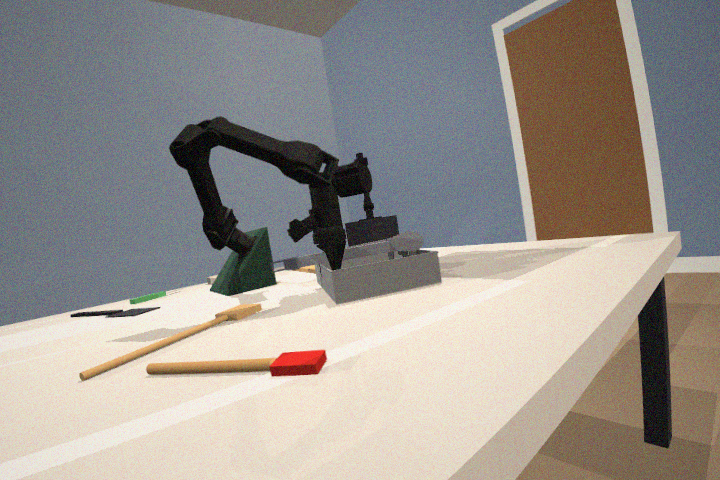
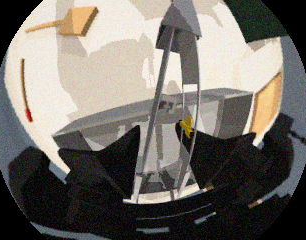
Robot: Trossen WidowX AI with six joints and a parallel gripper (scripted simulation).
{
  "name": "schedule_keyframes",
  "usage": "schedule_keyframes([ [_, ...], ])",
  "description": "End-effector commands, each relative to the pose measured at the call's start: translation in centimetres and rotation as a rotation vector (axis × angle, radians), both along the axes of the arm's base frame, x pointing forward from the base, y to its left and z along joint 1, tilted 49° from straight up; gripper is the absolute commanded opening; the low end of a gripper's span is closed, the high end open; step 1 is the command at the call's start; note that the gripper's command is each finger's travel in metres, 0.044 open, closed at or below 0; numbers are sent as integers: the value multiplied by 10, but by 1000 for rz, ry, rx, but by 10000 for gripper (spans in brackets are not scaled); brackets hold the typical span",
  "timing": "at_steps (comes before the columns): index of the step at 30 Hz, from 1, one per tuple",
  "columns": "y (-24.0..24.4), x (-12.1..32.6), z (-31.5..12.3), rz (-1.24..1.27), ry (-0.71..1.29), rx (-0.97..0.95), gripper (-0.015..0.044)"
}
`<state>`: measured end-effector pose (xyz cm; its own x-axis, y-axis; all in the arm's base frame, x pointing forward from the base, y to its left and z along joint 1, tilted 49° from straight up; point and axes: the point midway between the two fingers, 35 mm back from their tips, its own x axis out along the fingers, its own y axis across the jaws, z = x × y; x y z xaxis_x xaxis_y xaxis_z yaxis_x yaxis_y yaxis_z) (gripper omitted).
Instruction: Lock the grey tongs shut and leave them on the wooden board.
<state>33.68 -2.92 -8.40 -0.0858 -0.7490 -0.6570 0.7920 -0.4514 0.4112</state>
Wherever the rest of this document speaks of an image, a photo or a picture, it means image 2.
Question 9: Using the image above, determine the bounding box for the light wooden board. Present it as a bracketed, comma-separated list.
[249, 72, 282, 137]

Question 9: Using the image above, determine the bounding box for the wooden stick with red block end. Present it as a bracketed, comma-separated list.
[20, 59, 34, 123]

